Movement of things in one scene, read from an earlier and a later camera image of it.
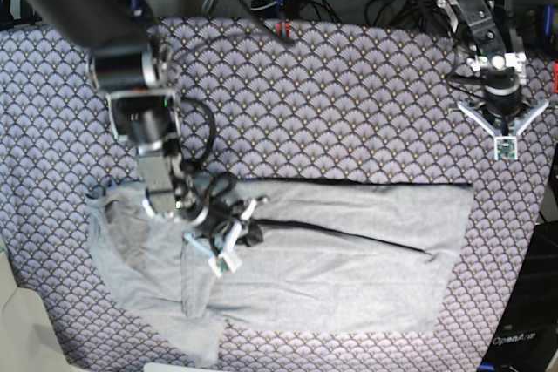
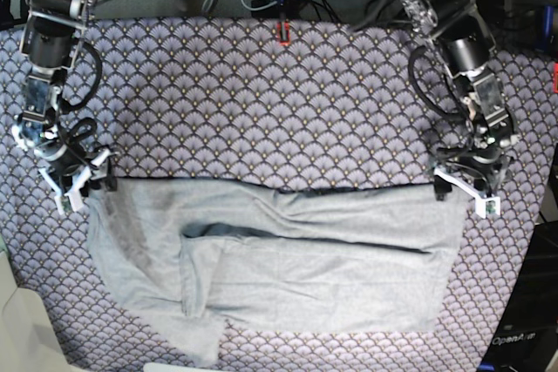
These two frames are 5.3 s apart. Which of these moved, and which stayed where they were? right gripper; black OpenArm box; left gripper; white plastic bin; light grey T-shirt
Moved: right gripper; left gripper
Stayed: black OpenArm box; light grey T-shirt; white plastic bin
